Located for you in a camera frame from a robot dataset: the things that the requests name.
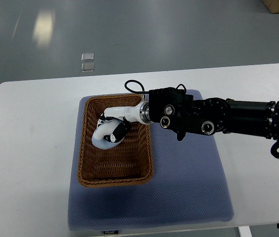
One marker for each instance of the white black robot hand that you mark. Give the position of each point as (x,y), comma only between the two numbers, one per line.
(138,113)

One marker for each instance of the blue white plush toy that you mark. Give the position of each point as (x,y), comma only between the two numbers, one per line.
(104,134)

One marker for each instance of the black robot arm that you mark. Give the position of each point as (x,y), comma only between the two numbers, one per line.
(178,111)

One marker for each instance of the brown wicker basket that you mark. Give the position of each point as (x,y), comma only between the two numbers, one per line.
(129,163)

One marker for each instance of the lower metal floor plate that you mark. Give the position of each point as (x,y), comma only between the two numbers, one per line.
(87,67)

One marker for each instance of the metal floor plate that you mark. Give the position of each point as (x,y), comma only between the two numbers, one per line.
(87,67)
(87,57)

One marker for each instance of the upper metal floor plate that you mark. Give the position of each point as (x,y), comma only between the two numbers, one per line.
(87,57)

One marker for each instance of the blue padded mat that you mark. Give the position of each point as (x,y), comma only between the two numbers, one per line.
(188,187)

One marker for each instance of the white table leg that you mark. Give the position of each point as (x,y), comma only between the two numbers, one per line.
(244,231)

